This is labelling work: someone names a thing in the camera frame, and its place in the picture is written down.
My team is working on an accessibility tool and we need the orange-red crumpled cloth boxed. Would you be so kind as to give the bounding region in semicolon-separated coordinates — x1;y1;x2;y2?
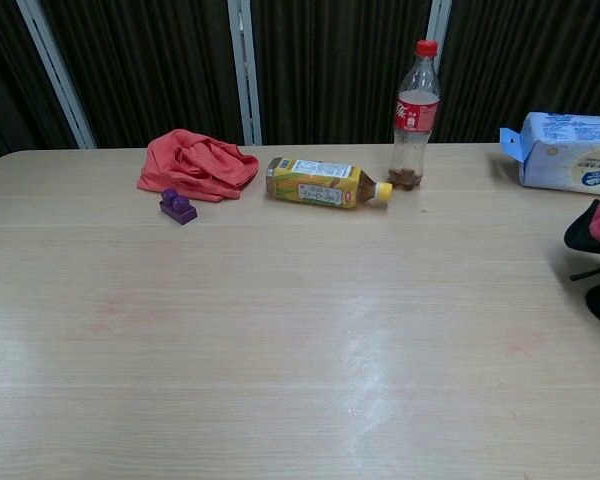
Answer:
135;128;260;204

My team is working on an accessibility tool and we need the yellow tea bottle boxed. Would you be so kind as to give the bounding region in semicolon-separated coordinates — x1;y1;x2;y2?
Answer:
264;155;395;212

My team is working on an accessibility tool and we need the purple toy block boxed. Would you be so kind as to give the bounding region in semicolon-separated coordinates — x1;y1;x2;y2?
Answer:
158;187;200;227

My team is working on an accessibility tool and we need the cola bottle with red cap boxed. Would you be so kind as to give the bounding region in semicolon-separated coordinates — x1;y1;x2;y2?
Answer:
386;39;442;193

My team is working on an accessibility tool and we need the black fabric partition panel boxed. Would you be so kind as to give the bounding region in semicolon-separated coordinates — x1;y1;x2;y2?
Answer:
0;0;85;172
248;0;439;147
38;0;254;149
437;0;600;145

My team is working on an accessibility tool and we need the blue white tissue pack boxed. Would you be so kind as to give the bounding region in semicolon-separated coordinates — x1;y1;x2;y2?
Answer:
498;111;600;198

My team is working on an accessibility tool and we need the white partition post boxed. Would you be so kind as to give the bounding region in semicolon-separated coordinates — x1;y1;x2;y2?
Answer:
425;0;453;61
227;0;264;147
16;0;98;150

